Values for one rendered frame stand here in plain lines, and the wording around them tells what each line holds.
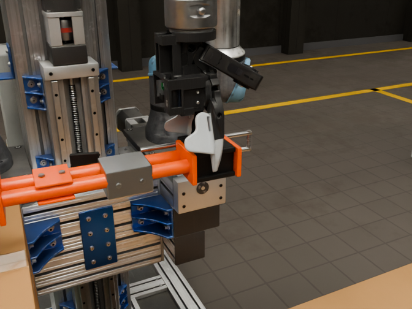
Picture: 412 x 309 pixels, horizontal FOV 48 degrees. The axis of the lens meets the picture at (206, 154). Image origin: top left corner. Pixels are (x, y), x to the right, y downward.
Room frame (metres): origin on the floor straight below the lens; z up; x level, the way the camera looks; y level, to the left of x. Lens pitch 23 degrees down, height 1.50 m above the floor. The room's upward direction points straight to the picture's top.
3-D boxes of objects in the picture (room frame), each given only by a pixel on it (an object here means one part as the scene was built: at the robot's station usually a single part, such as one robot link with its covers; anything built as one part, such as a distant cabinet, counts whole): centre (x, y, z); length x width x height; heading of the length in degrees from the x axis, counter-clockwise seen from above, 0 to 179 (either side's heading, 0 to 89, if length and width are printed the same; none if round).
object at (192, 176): (0.68, 0.00, 1.20); 0.08 x 0.07 x 0.05; 113
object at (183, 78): (0.68, 0.03, 1.34); 0.09 x 0.08 x 0.12; 114
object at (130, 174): (0.63, 0.12, 1.20); 0.07 x 0.07 x 0.04; 23
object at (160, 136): (1.20, 0.09, 1.09); 0.15 x 0.15 x 0.10
